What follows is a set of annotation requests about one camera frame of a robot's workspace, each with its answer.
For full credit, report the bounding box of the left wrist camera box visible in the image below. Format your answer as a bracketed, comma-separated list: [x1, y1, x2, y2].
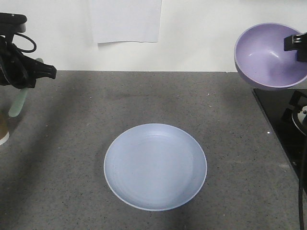
[0, 12, 27, 35]

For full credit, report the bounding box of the light blue round plate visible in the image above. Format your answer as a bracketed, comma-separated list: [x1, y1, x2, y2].
[104, 123, 208, 211]

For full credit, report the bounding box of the brown paper cup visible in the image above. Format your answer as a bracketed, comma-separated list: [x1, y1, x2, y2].
[0, 112, 10, 145]

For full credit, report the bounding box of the lilac plastic bowl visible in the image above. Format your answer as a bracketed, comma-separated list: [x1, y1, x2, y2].
[234, 23, 307, 91]

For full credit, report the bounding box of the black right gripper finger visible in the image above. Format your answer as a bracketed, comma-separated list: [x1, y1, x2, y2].
[283, 33, 307, 61]

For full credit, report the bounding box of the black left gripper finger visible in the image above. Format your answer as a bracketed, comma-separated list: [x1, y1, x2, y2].
[31, 59, 57, 80]

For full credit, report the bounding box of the pale green plastic spoon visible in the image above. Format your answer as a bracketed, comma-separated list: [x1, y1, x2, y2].
[2, 57, 35, 117]

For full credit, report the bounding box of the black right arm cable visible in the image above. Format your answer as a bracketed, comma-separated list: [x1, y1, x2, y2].
[298, 134, 307, 230]

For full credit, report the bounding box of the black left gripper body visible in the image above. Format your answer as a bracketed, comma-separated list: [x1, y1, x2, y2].
[0, 36, 33, 89]

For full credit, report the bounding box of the black glass gas stove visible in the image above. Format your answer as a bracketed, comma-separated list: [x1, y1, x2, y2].
[253, 89, 307, 176]

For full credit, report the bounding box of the white paper sheet on wall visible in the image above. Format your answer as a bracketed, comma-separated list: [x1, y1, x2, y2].
[89, 0, 162, 44]

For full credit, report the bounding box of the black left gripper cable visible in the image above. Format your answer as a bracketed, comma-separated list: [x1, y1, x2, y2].
[12, 33, 37, 53]

